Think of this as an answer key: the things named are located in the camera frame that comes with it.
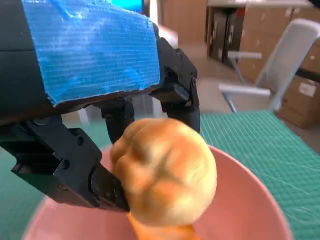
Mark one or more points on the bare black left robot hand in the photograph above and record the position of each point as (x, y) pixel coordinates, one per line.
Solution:
(95, 55)

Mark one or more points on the round bread bun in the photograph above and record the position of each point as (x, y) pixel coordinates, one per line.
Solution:
(165, 172)

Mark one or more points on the long striped bread loaf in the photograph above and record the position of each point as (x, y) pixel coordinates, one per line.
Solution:
(162, 232)

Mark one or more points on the pink bowl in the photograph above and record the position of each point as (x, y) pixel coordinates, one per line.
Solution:
(240, 200)

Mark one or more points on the computer monitor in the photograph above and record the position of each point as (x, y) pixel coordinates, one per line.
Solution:
(130, 5)

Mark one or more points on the green cutting mat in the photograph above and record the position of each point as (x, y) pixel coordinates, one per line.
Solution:
(262, 140)

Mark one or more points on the beige office chair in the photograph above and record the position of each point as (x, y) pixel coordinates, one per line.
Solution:
(287, 50)

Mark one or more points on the cardboard box with print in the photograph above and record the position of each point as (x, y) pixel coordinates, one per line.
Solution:
(302, 100)

